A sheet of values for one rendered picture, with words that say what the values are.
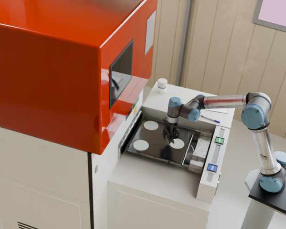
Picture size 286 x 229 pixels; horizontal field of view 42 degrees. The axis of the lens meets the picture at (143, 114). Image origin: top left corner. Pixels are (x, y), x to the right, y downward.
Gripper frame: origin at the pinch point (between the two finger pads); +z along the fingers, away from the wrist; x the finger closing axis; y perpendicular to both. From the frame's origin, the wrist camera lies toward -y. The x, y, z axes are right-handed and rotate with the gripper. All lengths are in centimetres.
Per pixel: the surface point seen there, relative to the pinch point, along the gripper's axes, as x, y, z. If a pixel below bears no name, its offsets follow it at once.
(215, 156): 22.2, 23.1, -3.9
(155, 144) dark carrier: -8.0, -2.0, 1.8
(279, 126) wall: 163, -76, 80
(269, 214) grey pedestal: 53, 51, 28
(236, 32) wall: 118, -126, -8
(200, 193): 5.0, 41.6, 4.1
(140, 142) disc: -17.1, -5.5, 1.8
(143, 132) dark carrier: -11.6, -14.9, 1.8
